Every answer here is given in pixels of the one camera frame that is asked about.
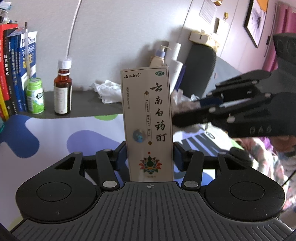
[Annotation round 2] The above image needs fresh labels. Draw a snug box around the wipe tissue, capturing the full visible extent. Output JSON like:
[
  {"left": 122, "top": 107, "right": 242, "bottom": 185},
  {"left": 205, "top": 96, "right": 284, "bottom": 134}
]
[{"left": 171, "top": 89, "right": 201, "bottom": 116}]

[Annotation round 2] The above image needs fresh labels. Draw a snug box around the red medicine box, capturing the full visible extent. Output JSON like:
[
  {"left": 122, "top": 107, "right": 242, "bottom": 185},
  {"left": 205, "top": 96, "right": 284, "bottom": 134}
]
[{"left": 121, "top": 65, "right": 174, "bottom": 182}]

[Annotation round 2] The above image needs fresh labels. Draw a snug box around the right hand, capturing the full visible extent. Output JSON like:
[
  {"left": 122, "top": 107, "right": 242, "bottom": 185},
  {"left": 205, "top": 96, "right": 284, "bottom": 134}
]
[{"left": 259, "top": 136, "right": 296, "bottom": 153}]

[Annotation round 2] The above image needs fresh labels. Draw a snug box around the dark grey cushion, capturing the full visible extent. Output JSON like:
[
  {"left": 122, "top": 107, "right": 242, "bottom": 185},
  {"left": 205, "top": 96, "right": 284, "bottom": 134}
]
[{"left": 181, "top": 43, "right": 241, "bottom": 99}]

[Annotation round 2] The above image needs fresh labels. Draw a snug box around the framed picture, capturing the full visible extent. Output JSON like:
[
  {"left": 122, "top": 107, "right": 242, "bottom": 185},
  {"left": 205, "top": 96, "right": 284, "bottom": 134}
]
[{"left": 243, "top": 0, "right": 268, "bottom": 48}]

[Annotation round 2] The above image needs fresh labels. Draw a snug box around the tissue box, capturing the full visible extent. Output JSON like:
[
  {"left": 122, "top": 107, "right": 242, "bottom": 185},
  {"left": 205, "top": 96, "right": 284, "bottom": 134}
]
[{"left": 189, "top": 31, "right": 217, "bottom": 46}]

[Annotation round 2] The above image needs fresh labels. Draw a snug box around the crumpled white tissue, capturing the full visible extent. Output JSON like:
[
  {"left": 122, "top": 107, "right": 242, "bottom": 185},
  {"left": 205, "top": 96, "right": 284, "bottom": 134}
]
[{"left": 91, "top": 80, "right": 122, "bottom": 104}]

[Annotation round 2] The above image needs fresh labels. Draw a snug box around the pink curtain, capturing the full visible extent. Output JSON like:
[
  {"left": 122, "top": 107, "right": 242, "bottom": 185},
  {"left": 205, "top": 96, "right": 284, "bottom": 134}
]
[{"left": 263, "top": 1, "right": 295, "bottom": 72}]

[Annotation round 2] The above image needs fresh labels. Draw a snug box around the tall white tube bottle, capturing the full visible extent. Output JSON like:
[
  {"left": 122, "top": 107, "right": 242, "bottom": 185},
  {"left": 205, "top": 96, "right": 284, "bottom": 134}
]
[{"left": 166, "top": 42, "right": 182, "bottom": 60}]

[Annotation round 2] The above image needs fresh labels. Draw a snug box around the printed desk mat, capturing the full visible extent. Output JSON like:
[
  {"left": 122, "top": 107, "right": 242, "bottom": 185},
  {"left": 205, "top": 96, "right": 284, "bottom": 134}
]
[{"left": 0, "top": 113, "right": 232, "bottom": 230}]

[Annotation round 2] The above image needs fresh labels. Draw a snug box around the cream lotion pump bottle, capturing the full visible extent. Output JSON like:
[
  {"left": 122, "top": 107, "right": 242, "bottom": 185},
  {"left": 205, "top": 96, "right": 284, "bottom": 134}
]
[{"left": 149, "top": 45, "right": 171, "bottom": 67}]

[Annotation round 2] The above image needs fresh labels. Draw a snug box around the brown medicine bottle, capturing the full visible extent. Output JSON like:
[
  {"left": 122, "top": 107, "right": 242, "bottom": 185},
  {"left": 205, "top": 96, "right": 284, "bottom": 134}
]
[{"left": 54, "top": 58, "right": 72, "bottom": 115}]

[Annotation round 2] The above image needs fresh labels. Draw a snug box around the green gum bottle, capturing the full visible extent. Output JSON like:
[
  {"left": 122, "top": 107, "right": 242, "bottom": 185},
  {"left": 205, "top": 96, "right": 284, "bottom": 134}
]
[{"left": 26, "top": 77, "right": 45, "bottom": 114}]

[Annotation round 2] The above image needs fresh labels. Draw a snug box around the yellow book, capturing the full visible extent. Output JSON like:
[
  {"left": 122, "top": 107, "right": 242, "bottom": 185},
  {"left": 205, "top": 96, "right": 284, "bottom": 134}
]
[{"left": 0, "top": 89, "right": 7, "bottom": 121}]

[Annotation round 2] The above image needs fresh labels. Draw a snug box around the red book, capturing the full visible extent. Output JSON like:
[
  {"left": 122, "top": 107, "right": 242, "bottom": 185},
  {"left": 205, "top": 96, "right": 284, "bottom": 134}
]
[{"left": 0, "top": 23, "right": 19, "bottom": 120}]

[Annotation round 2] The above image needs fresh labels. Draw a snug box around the blue PETS book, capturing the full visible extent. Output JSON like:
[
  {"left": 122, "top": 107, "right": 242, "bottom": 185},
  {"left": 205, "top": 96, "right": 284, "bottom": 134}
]
[{"left": 18, "top": 31, "right": 38, "bottom": 111}]

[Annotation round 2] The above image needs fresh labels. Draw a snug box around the row of blue books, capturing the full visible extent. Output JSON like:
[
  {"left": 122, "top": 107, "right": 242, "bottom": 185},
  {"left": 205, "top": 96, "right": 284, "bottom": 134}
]
[{"left": 10, "top": 34, "right": 27, "bottom": 112}]

